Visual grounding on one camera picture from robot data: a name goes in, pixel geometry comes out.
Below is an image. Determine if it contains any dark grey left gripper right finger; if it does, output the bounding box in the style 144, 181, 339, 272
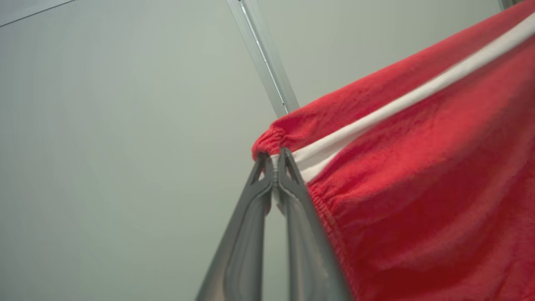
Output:
278, 147, 354, 301

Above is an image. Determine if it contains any grey metal wall post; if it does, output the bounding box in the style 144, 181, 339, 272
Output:
227, 0, 300, 118

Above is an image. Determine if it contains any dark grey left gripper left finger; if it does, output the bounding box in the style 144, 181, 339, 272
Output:
196, 153, 275, 301

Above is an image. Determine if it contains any red shorts white trim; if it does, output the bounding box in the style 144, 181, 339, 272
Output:
252, 0, 535, 301

